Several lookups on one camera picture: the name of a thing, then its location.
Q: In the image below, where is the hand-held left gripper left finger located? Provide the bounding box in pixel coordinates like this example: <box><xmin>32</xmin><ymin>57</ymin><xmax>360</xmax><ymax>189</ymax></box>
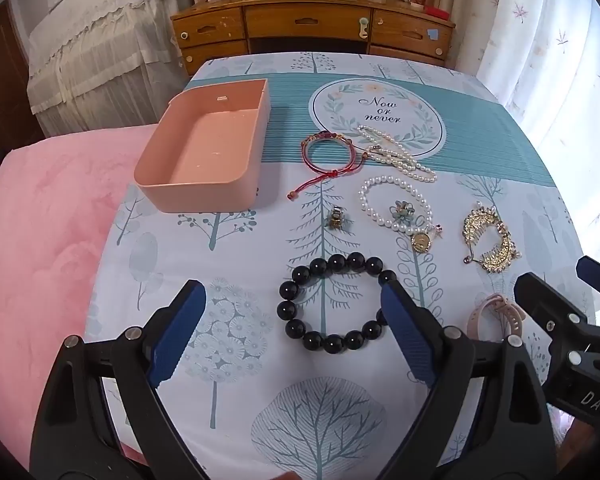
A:
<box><xmin>30</xmin><ymin>280</ymin><xmax>208</xmax><ymax>480</ymax></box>

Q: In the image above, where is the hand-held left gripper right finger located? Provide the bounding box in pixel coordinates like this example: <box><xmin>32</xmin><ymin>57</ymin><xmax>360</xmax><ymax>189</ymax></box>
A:
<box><xmin>379</xmin><ymin>276</ymin><xmax>558</xmax><ymax>480</ymax></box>

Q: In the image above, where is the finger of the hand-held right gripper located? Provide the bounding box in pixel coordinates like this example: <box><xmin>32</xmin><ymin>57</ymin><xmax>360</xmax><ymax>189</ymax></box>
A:
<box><xmin>513</xmin><ymin>272</ymin><xmax>600</xmax><ymax>386</ymax></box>
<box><xmin>576</xmin><ymin>255</ymin><xmax>600</xmax><ymax>292</ymax></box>

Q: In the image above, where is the pink watch strap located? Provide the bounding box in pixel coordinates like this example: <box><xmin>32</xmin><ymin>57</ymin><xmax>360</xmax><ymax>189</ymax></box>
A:
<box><xmin>467</xmin><ymin>292</ymin><xmax>523</xmax><ymax>343</ymax></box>

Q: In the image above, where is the gold hair comb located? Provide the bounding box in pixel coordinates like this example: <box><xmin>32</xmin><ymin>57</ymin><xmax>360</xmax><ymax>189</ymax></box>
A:
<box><xmin>461</xmin><ymin>201</ymin><xmax>523</xmax><ymax>273</ymax></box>

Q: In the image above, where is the pearl bracelet with gold pendant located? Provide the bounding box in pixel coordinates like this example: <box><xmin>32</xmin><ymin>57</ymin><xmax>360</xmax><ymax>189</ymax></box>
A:
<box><xmin>358</xmin><ymin>176</ymin><xmax>443</xmax><ymax>253</ymax></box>

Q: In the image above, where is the black bead bracelet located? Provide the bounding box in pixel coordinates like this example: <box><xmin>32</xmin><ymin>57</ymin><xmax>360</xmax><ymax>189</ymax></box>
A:
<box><xmin>277</xmin><ymin>254</ymin><xmax>398</xmax><ymax>352</ymax></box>

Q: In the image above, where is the green flower brooch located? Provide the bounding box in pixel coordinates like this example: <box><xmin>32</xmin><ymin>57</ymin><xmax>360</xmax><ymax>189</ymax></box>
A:
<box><xmin>389</xmin><ymin>200</ymin><xmax>417</xmax><ymax>223</ymax></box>

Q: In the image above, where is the small pearl necklace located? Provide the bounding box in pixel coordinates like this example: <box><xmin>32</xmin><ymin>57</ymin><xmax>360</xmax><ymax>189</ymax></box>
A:
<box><xmin>356</xmin><ymin>124</ymin><xmax>438</xmax><ymax>183</ymax></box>

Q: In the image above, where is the pink plastic box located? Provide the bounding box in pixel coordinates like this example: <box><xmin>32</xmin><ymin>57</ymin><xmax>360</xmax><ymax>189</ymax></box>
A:
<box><xmin>134</xmin><ymin>78</ymin><xmax>271</xmax><ymax>213</ymax></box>

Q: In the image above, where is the red string bracelet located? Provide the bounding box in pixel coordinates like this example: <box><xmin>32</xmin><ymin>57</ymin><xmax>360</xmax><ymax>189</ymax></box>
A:
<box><xmin>287</xmin><ymin>131</ymin><xmax>368</xmax><ymax>203</ymax></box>

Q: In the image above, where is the tree print tablecloth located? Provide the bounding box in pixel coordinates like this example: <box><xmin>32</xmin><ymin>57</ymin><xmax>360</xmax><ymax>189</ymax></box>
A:
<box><xmin>87</xmin><ymin>52</ymin><xmax>598</xmax><ymax>480</ymax></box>

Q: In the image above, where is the pink plush blanket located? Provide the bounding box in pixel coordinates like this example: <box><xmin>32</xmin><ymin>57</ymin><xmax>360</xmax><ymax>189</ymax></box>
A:
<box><xmin>0</xmin><ymin>127</ymin><xmax>155</xmax><ymax>461</ymax></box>

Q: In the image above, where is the white floral curtain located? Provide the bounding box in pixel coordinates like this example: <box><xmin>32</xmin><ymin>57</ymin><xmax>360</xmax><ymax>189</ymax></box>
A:
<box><xmin>450</xmin><ymin>0</ymin><xmax>600</xmax><ymax>271</ymax></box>

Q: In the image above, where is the lace-covered furniture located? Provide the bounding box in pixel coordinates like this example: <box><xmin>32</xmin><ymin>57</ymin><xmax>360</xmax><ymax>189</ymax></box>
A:
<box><xmin>27</xmin><ymin>0</ymin><xmax>193</xmax><ymax>138</ymax></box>

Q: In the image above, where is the brown wooden door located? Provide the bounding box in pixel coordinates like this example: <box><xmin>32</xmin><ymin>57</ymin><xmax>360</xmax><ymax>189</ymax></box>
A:
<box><xmin>0</xmin><ymin>0</ymin><xmax>45</xmax><ymax>171</ymax></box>

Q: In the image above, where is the wooden desk with drawers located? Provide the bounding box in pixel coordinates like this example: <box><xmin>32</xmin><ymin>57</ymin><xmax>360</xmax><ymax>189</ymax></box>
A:
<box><xmin>171</xmin><ymin>0</ymin><xmax>456</xmax><ymax>78</ymax></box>

